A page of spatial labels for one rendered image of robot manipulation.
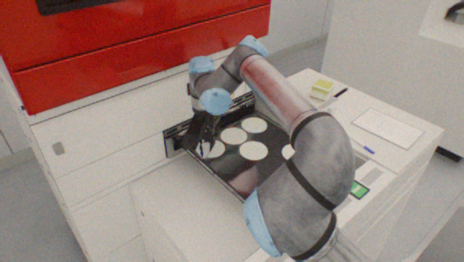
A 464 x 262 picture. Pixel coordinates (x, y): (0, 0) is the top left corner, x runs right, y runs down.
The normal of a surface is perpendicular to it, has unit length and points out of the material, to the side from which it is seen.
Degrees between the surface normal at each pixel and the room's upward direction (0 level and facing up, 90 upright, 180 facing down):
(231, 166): 0
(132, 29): 90
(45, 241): 0
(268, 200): 45
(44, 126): 90
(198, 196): 0
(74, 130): 90
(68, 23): 90
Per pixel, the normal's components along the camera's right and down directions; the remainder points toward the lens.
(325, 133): -0.15, -0.60
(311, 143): -0.58, -0.55
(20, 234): 0.00, -0.79
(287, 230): -0.13, 0.27
